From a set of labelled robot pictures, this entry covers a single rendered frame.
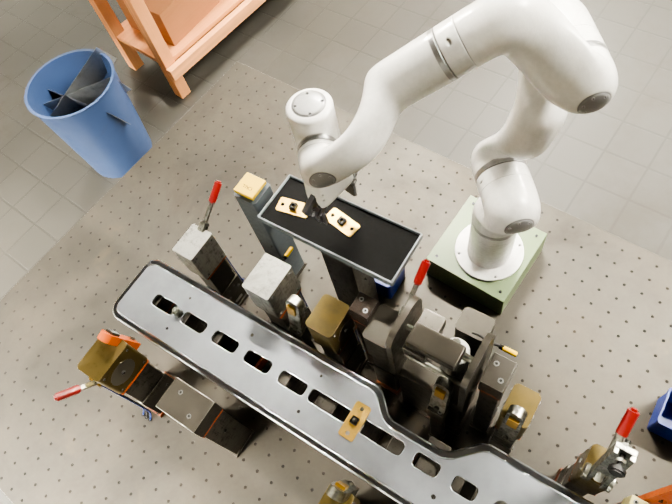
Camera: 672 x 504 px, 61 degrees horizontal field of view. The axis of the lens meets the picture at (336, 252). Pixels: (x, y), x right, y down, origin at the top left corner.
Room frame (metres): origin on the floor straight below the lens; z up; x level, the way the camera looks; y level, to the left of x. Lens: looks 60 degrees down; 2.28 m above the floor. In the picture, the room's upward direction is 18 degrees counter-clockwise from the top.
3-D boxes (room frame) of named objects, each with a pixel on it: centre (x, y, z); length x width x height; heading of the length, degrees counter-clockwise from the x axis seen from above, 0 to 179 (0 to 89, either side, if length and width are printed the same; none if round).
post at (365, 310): (0.52, -0.02, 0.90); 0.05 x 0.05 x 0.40; 42
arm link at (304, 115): (0.71, -0.03, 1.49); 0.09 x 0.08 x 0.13; 171
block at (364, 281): (0.71, -0.02, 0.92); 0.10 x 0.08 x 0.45; 42
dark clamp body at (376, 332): (0.48, -0.06, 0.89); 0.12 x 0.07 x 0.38; 132
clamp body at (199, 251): (0.87, 0.34, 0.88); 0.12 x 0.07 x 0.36; 132
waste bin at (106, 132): (2.32, 0.92, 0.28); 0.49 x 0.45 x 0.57; 135
